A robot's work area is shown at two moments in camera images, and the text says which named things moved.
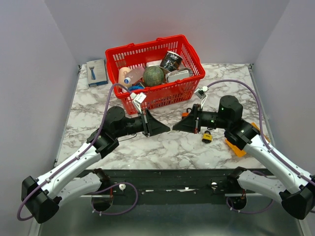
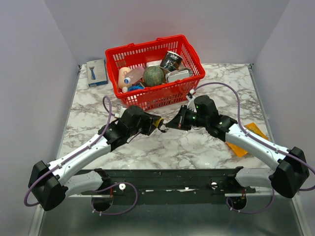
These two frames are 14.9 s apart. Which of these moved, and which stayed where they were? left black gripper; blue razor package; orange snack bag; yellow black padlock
Moved: yellow black padlock
Stayed: blue razor package; left black gripper; orange snack bag
